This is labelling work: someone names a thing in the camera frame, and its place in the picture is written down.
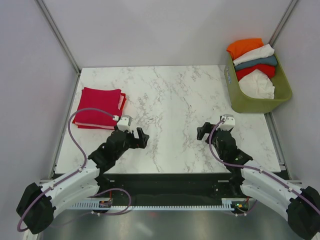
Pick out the left aluminium frame post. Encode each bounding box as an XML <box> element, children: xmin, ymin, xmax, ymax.
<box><xmin>35</xmin><ymin>0</ymin><xmax>82</xmax><ymax>77</ymax></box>

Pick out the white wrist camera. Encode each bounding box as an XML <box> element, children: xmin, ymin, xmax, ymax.
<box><xmin>112</xmin><ymin>115</ymin><xmax>133</xmax><ymax>132</ymax></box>
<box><xmin>217</xmin><ymin>114</ymin><xmax>236</xmax><ymax>132</ymax></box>

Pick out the folded red t shirt stack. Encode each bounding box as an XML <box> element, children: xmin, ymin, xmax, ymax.
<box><xmin>72</xmin><ymin>87</ymin><xmax>127</xmax><ymax>130</ymax></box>

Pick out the orange t shirt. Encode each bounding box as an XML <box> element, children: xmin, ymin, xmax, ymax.
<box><xmin>226</xmin><ymin>38</ymin><xmax>264</xmax><ymax>60</ymax></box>

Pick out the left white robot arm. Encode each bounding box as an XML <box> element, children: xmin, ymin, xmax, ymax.
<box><xmin>16</xmin><ymin>127</ymin><xmax>150</xmax><ymax>235</ymax></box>

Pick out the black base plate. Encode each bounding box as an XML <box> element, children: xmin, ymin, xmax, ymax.
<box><xmin>99</xmin><ymin>173</ymin><xmax>247</xmax><ymax>206</ymax></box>

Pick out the green plastic basket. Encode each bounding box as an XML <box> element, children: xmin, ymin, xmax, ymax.
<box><xmin>224</xmin><ymin>55</ymin><xmax>293</xmax><ymax>114</ymax></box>

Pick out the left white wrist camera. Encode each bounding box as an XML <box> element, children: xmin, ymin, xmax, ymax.
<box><xmin>112</xmin><ymin>115</ymin><xmax>133</xmax><ymax>132</ymax></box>

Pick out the right aluminium frame post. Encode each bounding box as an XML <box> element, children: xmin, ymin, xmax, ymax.
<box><xmin>268</xmin><ymin>0</ymin><xmax>300</xmax><ymax>47</ymax></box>

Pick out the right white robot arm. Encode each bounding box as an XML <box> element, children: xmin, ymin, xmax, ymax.
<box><xmin>196</xmin><ymin>118</ymin><xmax>320</xmax><ymax>240</ymax></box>

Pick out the white t shirt upper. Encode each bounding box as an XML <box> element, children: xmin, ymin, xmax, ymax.
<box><xmin>233</xmin><ymin>44</ymin><xmax>275</xmax><ymax>66</ymax></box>

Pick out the blue grey t shirt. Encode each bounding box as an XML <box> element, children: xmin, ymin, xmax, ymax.
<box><xmin>234</xmin><ymin>55</ymin><xmax>278</xmax><ymax>71</ymax></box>

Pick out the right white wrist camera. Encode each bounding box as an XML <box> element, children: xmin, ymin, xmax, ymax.
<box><xmin>217</xmin><ymin>114</ymin><xmax>236</xmax><ymax>132</ymax></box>

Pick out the white slotted cable duct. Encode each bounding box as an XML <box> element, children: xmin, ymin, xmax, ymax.
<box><xmin>68</xmin><ymin>198</ymin><xmax>250</xmax><ymax>211</ymax></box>

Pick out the aluminium frame post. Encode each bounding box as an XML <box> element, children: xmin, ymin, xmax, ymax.
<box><xmin>35</xmin><ymin>0</ymin><xmax>82</xmax><ymax>77</ymax></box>
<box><xmin>268</xmin><ymin>0</ymin><xmax>300</xmax><ymax>47</ymax></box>

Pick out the white green crumpled t shirt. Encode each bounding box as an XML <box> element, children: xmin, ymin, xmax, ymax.
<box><xmin>238</xmin><ymin>69</ymin><xmax>275</xmax><ymax>100</ymax></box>

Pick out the red t shirt in basket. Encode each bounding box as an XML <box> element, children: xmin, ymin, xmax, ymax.
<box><xmin>235</xmin><ymin>63</ymin><xmax>277</xmax><ymax>82</ymax></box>

